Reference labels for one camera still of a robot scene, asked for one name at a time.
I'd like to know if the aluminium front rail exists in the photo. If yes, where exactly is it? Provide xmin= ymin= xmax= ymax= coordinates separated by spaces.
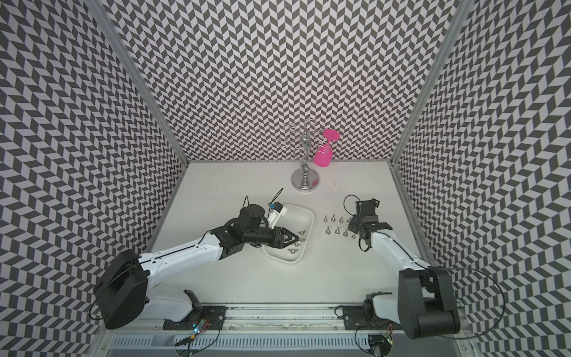
xmin=95 ymin=302 xmax=474 ymax=336

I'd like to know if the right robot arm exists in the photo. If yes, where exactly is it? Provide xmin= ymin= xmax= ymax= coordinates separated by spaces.
xmin=348 ymin=214 xmax=461 ymax=339

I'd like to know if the aluminium corner post left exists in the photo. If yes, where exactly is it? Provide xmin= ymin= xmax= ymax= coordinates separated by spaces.
xmin=84 ymin=0 xmax=189 ymax=166

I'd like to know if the aluminium corner post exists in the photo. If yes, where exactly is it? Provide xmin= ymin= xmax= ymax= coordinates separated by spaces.
xmin=390 ymin=0 xmax=475 ymax=166
xmin=84 ymin=0 xmax=189 ymax=166

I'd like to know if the chrome glass holder stand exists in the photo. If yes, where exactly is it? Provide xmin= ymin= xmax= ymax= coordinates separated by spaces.
xmin=280 ymin=119 xmax=320 ymax=193

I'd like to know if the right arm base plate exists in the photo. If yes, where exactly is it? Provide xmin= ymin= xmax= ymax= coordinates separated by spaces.
xmin=334 ymin=305 xmax=402 ymax=331

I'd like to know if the white storage box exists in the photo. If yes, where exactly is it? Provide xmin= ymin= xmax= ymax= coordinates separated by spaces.
xmin=263 ymin=204 xmax=315 ymax=265

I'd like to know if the aluminium corner post right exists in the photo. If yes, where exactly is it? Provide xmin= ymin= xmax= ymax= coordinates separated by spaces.
xmin=390 ymin=0 xmax=475 ymax=166

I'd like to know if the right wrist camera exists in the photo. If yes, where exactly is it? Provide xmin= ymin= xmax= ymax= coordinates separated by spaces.
xmin=355 ymin=199 xmax=380 ymax=219

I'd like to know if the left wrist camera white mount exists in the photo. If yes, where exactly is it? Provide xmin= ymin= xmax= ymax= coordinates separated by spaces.
xmin=266 ymin=187 xmax=287 ymax=228

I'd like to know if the pink wine glass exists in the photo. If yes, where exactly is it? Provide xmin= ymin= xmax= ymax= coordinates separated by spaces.
xmin=314 ymin=129 xmax=341 ymax=167

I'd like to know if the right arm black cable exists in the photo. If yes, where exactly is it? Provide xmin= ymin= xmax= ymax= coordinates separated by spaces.
xmin=342 ymin=193 xmax=507 ymax=340

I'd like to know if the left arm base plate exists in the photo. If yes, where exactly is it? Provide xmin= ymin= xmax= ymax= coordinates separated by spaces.
xmin=163 ymin=305 xmax=228 ymax=331

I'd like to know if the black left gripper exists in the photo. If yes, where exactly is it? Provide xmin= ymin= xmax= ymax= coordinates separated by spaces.
xmin=244 ymin=225 xmax=300 ymax=248

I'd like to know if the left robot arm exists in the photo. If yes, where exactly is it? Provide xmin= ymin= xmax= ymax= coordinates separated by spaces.
xmin=92 ymin=219 xmax=300 ymax=330

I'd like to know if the clear wine glass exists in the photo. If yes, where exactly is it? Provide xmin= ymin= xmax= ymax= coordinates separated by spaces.
xmin=277 ymin=122 xmax=300 ymax=150

